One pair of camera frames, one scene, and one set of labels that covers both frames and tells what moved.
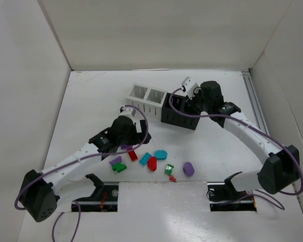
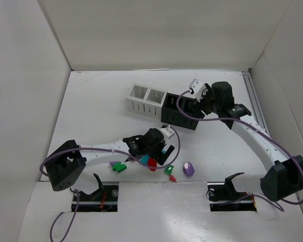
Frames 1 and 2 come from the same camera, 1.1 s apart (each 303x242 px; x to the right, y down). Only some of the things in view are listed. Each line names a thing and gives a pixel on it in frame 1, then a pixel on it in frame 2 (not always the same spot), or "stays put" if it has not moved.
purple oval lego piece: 188,169 stays put
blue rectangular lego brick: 144,159 stays put
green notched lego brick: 119,167 stays put
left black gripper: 140,136 to 160,150
